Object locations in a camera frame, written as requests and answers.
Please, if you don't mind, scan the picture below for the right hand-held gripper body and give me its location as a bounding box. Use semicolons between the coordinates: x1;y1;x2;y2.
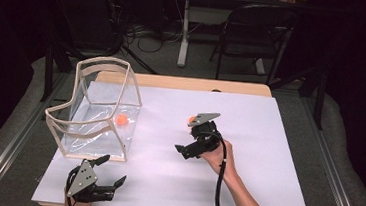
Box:
182;109;225;162

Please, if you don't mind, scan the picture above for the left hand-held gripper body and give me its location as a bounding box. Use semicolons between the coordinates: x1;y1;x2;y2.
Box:
64;157;120;206

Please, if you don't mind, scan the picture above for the clear plastic bag beige trim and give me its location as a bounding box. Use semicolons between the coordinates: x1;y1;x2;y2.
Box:
41;50;148;164

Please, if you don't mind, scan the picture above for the person's right hand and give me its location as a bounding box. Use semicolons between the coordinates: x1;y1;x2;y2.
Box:
197;137;241;184

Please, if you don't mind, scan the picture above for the white table sheet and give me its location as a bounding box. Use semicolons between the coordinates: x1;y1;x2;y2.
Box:
31;76;322;206

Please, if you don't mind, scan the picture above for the wooden table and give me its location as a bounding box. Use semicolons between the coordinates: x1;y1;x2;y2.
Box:
30;64;323;206

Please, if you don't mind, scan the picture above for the black metal stand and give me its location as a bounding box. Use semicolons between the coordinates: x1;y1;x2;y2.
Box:
39;42;77;105
297;67;329;131

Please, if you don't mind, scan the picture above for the black folding chair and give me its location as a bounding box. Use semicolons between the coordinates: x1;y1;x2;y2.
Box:
207;0;299;88

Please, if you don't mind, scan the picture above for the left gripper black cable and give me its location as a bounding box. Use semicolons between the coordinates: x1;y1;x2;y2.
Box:
63;165;81;206

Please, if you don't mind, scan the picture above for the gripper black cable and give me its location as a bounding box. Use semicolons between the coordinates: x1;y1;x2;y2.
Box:
63;165;81;206
191;127;234;206

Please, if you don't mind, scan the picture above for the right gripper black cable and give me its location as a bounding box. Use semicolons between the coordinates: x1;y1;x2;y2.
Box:
191;127;234;206

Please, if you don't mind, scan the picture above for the aluminium floor rail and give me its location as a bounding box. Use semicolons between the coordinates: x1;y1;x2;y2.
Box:
0;66;71;206
290;92;366;206

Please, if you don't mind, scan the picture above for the tangle of floor cables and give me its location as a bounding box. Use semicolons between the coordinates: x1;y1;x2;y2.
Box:
101;0;204;58

